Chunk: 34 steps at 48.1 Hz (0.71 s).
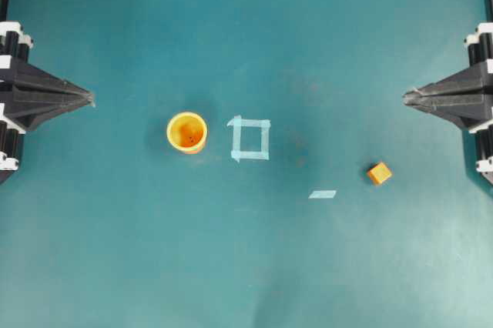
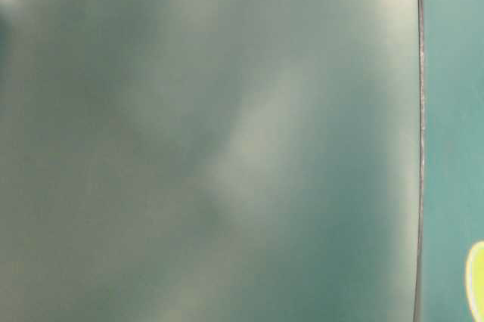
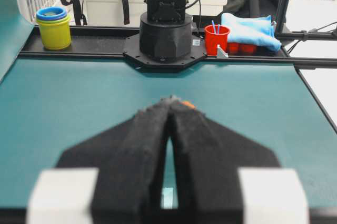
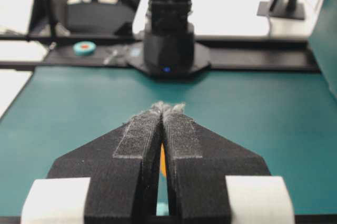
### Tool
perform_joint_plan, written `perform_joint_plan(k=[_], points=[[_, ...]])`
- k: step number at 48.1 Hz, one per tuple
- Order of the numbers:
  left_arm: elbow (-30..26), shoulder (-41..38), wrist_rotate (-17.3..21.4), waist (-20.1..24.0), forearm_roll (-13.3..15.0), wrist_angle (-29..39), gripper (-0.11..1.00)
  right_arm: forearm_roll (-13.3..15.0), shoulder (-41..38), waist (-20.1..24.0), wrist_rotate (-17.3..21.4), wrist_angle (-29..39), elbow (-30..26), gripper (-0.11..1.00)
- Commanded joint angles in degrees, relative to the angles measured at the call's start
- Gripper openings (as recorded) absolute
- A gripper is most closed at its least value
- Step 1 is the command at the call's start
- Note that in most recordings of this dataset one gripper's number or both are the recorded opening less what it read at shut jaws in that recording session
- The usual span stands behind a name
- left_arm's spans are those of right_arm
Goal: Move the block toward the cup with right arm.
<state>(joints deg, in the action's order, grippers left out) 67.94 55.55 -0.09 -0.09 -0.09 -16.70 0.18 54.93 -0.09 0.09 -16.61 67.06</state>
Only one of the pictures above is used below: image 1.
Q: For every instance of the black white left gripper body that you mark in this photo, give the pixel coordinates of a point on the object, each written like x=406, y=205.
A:
x=14, y=44

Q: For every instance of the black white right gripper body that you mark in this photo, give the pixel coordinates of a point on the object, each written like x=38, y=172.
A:
x=479, y=47

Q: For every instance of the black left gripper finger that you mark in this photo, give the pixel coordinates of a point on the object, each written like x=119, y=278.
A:
x=24, y=76
x=29, y=109

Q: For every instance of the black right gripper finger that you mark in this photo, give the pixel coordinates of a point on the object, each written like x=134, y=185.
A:
x=465, y=111
x=472, y=80

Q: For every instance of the orange wooden block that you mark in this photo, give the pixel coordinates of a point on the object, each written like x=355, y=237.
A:
x=379, y=173

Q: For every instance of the yellow orange plastic cup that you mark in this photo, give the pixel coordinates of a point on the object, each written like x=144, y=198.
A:
x=187, y=132

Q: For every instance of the light blue tape strip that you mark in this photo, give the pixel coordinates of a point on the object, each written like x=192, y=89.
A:
x=323, y=194

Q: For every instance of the light blue tape square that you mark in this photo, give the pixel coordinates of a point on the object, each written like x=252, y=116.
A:
x=250, y=138

